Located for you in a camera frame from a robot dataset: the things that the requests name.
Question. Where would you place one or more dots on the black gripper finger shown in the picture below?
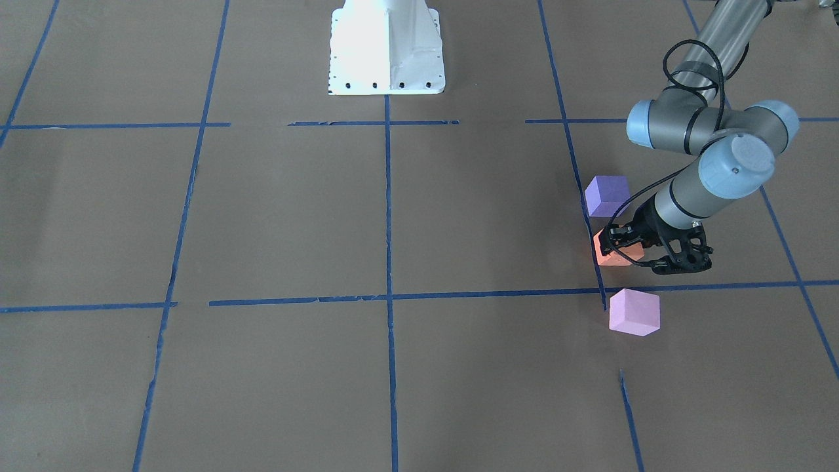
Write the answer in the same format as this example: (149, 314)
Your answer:
(620, 232)
(632, 248)

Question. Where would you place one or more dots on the purple foam block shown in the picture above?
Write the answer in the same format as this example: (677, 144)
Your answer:
(605, 194)

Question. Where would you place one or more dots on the orange foam block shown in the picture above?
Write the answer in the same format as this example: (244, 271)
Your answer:
(612, 258)

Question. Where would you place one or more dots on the white pedestal column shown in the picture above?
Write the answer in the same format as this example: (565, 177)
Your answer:
(385, 48)

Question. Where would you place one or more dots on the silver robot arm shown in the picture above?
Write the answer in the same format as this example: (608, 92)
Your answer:
(734, 151)

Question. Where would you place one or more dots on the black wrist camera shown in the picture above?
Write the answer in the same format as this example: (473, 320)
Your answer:
(686, 250)

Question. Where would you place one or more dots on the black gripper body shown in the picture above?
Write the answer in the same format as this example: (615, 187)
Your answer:
(645, 224)

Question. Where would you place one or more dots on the pink foam block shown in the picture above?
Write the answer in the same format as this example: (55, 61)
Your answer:
(634, 312)

